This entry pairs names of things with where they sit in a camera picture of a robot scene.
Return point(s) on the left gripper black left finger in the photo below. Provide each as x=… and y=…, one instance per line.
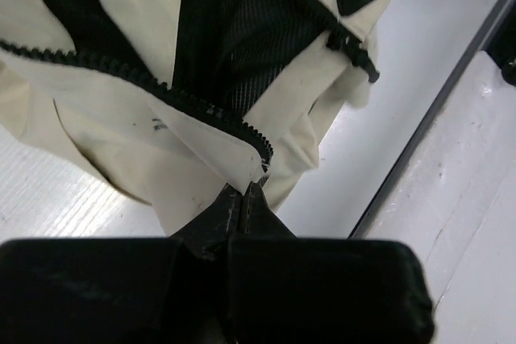
x=121, y=290

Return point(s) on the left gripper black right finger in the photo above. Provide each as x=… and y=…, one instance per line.
x=286, y=289

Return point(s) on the beige jacket black lining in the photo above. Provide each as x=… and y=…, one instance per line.
x=182, y=104

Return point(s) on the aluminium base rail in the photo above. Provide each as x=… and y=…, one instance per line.
x=480, y=41

